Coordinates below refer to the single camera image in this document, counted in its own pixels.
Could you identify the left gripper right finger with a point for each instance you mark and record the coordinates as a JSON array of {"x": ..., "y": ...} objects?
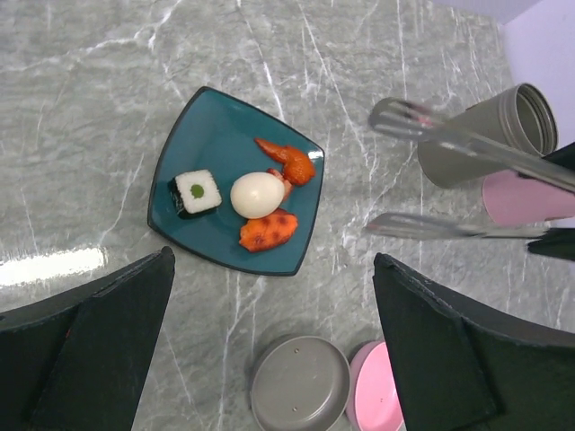
[{"x": 459, "y": 364}]

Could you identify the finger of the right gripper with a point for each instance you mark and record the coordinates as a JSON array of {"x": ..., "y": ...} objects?
[
  {"x": 564, "y": 157},
  {"x": 557, "y": 243}
]

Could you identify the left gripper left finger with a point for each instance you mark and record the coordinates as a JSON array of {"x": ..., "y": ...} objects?
[{"x": 79, "y": 360}]

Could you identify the metal tongs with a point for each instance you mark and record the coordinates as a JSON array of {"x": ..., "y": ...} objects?
[{"x": 411, "y": 121}]

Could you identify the sushi roll piece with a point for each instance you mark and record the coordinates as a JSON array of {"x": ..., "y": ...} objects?
[{"x": 194, "y": 193}]

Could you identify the orange grilled meat piece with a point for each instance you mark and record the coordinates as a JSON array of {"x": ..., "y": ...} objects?
[{"x": 268, "y": 232}]

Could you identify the teal square plate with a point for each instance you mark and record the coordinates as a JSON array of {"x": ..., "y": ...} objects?
[{"x": 216, "y": 131}]

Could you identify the white boiled egg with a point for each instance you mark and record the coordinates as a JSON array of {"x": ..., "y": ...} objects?
[{"x": 256, "y": 194}]

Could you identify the small red shrimp piece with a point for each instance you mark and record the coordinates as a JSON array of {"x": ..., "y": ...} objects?
[{"x": 288, "y": 186}]

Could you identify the orange chicken wing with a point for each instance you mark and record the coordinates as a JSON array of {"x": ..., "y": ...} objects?
[{"x": 297, "y": 167}]

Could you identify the pink cylindrical container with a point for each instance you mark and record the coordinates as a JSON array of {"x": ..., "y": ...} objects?
[{"x": 510, "y": 200}]

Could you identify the pink round lid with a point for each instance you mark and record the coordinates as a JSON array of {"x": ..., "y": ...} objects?
[{"x": 373, "y": 402}]

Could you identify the grey round lid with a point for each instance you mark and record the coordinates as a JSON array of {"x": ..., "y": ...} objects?
[{"x": 300, "y": 382}]

